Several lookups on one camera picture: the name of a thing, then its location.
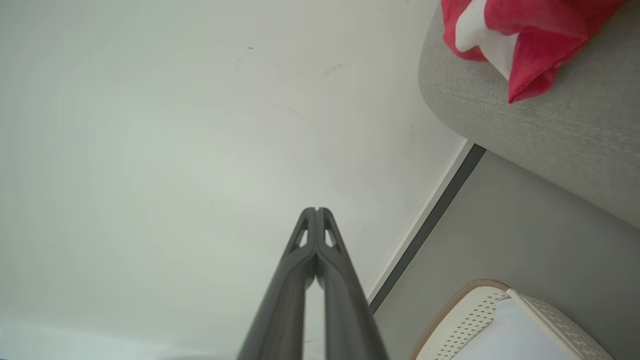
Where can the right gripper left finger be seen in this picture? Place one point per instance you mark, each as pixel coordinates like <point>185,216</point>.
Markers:
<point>282,300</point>

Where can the red basketball jersey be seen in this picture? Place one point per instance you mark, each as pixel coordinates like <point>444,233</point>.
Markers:
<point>540,30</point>

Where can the white woven laundry basket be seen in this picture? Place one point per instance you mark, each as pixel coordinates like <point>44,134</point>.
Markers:
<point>475,320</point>

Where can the white and dark baseboard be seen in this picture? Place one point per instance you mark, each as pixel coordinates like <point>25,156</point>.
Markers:
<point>425,225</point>

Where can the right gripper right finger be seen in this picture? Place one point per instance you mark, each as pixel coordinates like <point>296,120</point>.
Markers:
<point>345,300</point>

